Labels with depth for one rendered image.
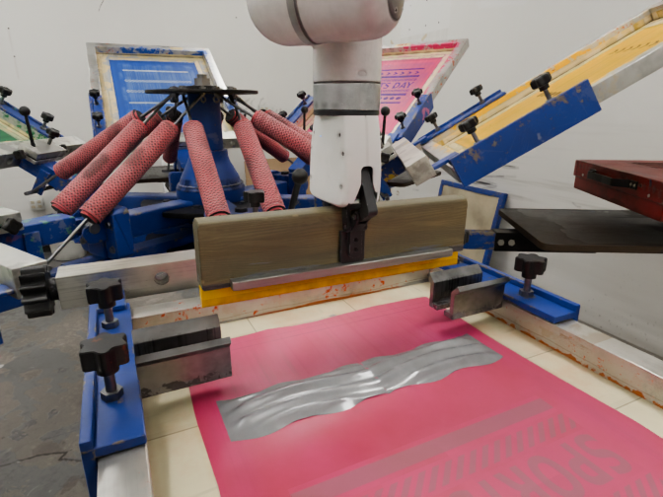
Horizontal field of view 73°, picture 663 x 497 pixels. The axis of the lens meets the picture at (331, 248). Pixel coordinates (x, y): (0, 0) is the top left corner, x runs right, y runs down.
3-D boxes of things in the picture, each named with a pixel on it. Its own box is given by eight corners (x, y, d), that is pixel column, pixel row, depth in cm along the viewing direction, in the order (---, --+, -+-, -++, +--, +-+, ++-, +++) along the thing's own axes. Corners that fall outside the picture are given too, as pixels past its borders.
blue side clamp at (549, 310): (572, 349, 63) (581, 304, 61) (548, 358, 61) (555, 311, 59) (437, 278, 89) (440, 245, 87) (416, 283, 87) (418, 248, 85)
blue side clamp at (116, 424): (154, 490, 40) (144, 425, 38) (92, 511, 38) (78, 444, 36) (135, 339, 66) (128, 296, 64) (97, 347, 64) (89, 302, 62)
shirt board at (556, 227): (637, 234, 145) (642, 210, 143) (735, 280, 107) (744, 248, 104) (235, 227, 155) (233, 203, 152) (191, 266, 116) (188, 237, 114)
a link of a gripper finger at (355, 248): (338, 207, 52) (337, 262, 54) (351, 213, 49) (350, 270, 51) (362, 205, 53) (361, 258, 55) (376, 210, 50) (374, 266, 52)
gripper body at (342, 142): (298, 102, 53) (300, 195, 56) (336, 101, 44) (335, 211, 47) (353, 103, 56) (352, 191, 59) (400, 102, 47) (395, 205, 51)
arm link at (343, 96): (298, 85, 52) (298, 109, 53) (331, 81, 45) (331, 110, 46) (354, 87, 56) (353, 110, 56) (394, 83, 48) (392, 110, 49)
